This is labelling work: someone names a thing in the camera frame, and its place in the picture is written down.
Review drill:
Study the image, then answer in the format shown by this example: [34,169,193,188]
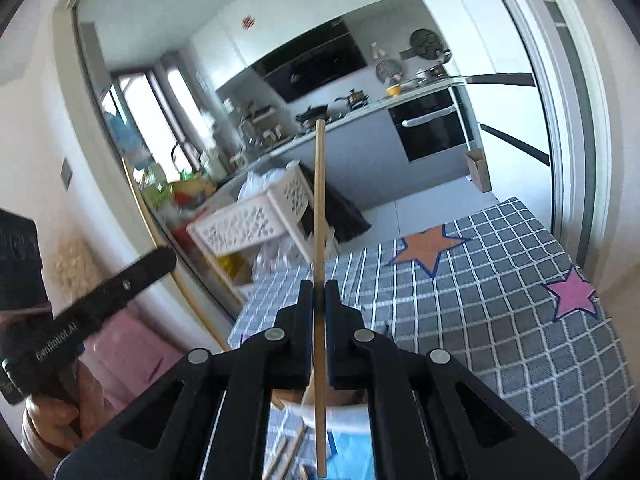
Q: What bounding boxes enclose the black range hood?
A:
[250,17,371,106]

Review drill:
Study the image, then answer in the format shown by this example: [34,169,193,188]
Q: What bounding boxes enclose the clear plastic bag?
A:
[252,240,311,281]

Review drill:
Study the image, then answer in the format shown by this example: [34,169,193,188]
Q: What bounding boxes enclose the cream plastic utensil holder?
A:
[272,389,371,433]

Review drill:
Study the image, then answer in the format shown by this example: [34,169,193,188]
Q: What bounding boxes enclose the grey sliding door frame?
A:
[52,0,613,321]

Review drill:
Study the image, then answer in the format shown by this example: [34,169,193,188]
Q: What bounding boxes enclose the green yellow dish basin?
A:
[140,165,221,221]

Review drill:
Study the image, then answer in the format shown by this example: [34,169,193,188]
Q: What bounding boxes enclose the cream perforated trolley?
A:
[186,164,341,306]

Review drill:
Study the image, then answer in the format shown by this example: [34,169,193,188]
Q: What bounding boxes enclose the white upper cabinets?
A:
[190,0,411,91]

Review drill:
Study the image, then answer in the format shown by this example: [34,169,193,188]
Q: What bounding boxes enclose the blue printed hanging bag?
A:
[102,105,143,161]

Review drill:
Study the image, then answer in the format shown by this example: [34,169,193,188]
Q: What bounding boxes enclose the dark cloth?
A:
[320,187,373,243]

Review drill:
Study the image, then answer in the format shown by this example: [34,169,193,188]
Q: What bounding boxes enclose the grey base cabinet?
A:
[280,107,401,211]

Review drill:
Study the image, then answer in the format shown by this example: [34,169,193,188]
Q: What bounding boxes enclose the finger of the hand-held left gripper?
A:
[80,247,178,331]

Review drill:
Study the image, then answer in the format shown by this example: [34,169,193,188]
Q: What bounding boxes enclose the white refrigerator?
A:
[405,0,556,201]

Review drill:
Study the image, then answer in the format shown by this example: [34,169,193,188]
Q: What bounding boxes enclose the black wok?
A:
[295,106,331,126]

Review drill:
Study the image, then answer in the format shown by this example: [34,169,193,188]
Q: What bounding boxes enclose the white plastic bag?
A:
[237,167,291,201]

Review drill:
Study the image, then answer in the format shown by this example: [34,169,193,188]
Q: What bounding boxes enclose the black built-in oven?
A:
[387,87,473,163]

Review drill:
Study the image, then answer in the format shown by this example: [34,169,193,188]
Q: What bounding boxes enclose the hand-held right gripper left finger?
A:
[75,281,316,480]

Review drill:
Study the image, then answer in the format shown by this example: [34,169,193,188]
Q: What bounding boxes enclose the dark round multi-cup pan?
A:
[409,28,445,60]

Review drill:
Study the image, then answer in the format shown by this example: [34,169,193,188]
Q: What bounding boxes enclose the yellow package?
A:
[215,252,251,286]

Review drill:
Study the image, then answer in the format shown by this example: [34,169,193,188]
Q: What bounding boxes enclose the cardboard box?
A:
[465,149,493,193]

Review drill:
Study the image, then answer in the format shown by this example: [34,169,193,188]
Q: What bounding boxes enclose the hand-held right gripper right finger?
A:
[325,279,580,480]

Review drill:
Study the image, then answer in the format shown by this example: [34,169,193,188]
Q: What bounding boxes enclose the bag of pale balls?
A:
[47,237,96,301]

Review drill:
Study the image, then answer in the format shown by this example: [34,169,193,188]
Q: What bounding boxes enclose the pink box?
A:
[82,305,186,411]

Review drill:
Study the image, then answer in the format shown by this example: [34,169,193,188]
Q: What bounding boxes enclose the person's left hand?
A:
[20,355,108,476]

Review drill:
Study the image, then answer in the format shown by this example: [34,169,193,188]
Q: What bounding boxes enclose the round metal steamer rack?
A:
[375,59,402,83]

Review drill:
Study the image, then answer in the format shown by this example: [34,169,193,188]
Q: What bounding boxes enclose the countertop spice rack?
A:
[235,102,288,153]

